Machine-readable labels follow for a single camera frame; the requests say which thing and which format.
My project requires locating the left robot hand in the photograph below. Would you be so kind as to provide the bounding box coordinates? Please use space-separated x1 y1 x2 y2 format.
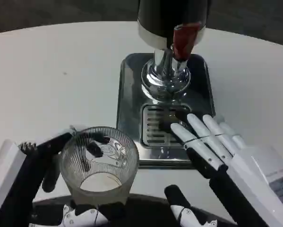
0 125 129 227

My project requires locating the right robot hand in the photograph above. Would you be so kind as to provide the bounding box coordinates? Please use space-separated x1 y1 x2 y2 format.
164 113 283 227

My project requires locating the clear ribbed glass cup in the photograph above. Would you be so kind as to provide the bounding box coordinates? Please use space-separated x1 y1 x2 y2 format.
59 126 140 207

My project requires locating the steel drip grid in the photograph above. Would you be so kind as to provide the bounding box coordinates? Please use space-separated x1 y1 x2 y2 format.
140 103 192 149

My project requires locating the steel drip tray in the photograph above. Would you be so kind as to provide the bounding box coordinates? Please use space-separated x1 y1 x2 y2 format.
115 52 216 169

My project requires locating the black and steel drink dispenser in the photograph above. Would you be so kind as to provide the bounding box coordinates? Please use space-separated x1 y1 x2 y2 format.
137 0 212 103

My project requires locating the red tap handle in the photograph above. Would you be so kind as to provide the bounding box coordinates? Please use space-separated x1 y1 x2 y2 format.
172 22 201 62

